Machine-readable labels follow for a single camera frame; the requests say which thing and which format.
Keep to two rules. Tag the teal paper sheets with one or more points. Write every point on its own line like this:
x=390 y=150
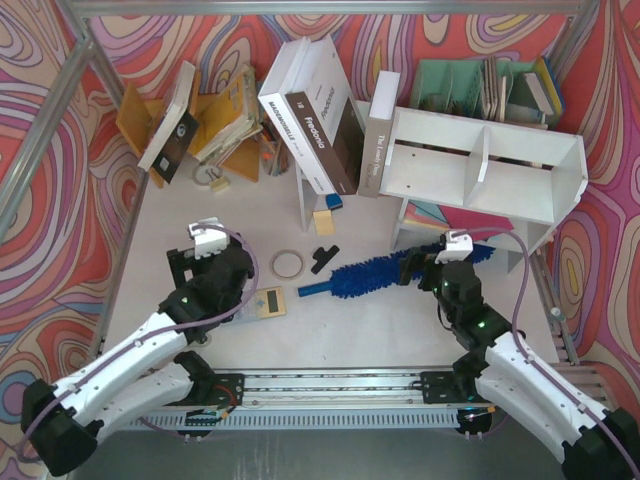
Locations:
x=425 y=214

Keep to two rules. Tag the blue black small eraser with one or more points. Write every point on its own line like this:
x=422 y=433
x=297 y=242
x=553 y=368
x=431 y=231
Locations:
x=333 y=202

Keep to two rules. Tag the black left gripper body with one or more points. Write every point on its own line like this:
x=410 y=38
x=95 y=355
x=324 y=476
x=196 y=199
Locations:
x=182 y=265

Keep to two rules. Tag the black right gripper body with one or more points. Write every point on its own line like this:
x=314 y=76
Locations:
x=420 y=267

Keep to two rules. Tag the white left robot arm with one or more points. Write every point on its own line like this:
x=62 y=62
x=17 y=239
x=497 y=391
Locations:
x=66 y=421

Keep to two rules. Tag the white Mademoiselle book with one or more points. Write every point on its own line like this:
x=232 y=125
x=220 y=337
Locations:
x=272 y=96

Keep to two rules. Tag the blue yellow folders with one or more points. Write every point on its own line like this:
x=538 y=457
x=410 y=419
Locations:
x=544 y=88

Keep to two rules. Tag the teal desk organizer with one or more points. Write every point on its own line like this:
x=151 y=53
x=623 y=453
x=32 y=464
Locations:
x=489 y=89

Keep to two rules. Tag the brown Fredonia book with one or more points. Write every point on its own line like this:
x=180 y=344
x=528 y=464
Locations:
x=323 y=103

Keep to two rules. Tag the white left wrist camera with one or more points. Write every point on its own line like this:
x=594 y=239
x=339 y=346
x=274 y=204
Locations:
x=207 y=241

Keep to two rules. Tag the clear pencil cup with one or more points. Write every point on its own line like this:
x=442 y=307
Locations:
x=273 y=152

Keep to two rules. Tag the blue microfiber duster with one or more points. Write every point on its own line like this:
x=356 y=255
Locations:
x=358 y=279

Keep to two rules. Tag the white book black cover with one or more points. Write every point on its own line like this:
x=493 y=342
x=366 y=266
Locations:
x=172 y=127

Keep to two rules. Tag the yellow worn books stack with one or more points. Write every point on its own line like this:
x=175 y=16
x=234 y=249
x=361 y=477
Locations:
x=228 y=119

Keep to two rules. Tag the yellow wooden book rack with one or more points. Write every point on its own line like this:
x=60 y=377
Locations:
x=134 y=119

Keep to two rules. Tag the taupe Lonely Ones book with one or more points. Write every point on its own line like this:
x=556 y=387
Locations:
x=377 y=133

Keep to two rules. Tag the black detached gripper part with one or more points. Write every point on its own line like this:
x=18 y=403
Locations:
x=322 y=257

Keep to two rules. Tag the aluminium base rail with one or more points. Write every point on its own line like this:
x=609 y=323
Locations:
x=315 y=400

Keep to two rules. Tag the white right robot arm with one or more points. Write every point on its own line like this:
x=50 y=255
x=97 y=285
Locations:
x=588 y=439

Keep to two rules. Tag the small wooden block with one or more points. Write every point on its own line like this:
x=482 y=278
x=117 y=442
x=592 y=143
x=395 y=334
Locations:
x=323 y=222

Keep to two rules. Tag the white wooden bookshelf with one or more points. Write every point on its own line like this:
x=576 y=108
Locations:
x=532 y=177

